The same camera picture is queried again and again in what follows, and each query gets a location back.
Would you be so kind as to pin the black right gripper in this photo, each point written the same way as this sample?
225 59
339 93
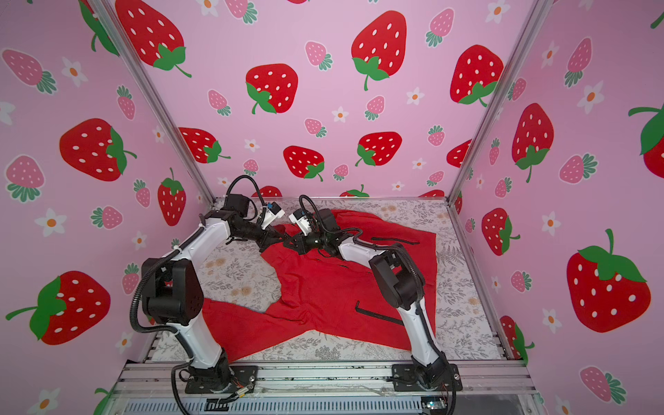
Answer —
309 240

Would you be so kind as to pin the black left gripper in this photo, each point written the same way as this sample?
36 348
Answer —
268 239

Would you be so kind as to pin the red zip jacket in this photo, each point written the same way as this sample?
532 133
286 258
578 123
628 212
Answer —
328 295

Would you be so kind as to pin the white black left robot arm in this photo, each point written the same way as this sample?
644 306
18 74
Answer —
169 296

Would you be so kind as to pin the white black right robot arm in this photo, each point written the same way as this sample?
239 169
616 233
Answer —
400 281

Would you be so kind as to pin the floral patterned table mat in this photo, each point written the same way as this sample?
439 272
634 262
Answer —
237 274

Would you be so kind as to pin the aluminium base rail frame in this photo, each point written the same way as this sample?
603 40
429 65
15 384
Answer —
335 387

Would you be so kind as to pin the aluminium frame corner post left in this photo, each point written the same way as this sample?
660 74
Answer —
111 24

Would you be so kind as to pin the aluminium frame corner post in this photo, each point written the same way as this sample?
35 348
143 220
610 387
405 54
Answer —
524 42
111 24

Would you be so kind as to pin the aluminium frame corner post right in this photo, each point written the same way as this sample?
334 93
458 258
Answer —
524 42

